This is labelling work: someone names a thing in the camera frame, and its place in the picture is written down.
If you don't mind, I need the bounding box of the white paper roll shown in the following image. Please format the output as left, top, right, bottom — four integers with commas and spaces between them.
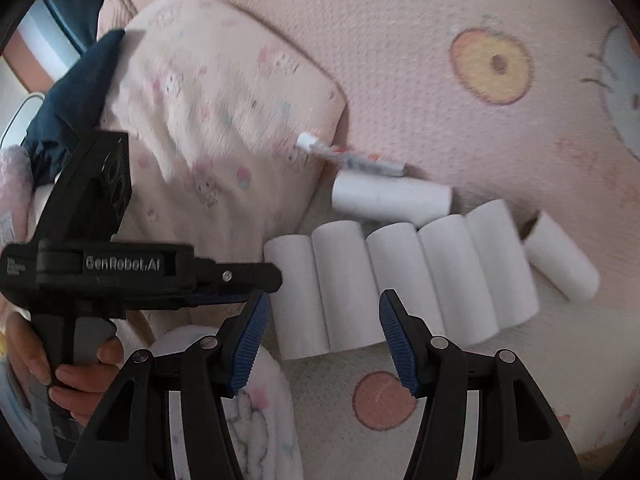
264, 234, 330, 361
366, 223, 446, 336
418, 214, 499, 347
521, 210, 601, 304
311, 220, 384, 352
466, 200, 540, 330

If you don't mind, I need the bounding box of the large glossy white tube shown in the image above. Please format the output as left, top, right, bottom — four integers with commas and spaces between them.
331, 170, 454, 228

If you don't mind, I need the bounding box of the person's left hand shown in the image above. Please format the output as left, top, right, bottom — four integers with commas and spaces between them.
6, 311, 124, 426

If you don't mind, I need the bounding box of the cream printed pillow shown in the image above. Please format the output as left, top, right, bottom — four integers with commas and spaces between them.
101, 0, 346, 262

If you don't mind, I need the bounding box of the dark navy cloth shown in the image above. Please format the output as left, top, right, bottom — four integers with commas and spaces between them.
22, 29, 125, 188

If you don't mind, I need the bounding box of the small white tube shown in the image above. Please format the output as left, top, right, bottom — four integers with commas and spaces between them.
296, 132, 408, 178

